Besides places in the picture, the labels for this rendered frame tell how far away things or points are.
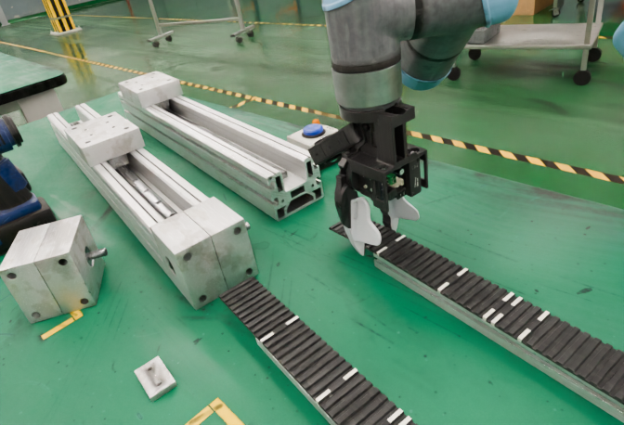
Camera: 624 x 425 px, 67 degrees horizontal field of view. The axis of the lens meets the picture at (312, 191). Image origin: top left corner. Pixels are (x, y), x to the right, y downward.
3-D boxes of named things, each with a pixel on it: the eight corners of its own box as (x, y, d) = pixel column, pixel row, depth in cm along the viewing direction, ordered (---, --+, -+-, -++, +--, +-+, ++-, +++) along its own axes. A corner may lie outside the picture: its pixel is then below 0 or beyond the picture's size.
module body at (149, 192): (229, 247, 73) (215, 201, 69) (170, 279, 69) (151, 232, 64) (97, 131, 132) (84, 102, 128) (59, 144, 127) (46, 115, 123)
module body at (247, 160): (324, 197, 82) (317, 153, 78) (277, 222, 77) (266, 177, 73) (160, 109, 141) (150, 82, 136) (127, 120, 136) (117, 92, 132)
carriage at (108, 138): (149, 158, 94) (138, 127, 91) (95, 180, 89) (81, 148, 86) (125, 139, 106) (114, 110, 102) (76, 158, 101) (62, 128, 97)
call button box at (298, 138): (345, 158, 93) (342, 129, 90) (307, 177, 89) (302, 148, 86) (321, 148, 99) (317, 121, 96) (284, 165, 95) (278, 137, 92)
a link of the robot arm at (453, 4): (475, -8, 57) (386, 8, 56) (513, -77, 45) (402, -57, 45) (492, 51, 55) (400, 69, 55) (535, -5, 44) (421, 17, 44)
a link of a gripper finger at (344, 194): (341, 231, 59) (344, 165, 56) (332, 226, 60) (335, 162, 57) (368, 222, 62) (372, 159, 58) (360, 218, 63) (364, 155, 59)
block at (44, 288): (113, 300, 67) (87, 247, 62) (30, 324, 65) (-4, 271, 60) (121, 259, 75) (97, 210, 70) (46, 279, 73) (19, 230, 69)
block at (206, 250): (273, 265, 68) (259, 211, 63) (196, 311, 62) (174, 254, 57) (242, 240, 74) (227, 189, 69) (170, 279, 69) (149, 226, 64)
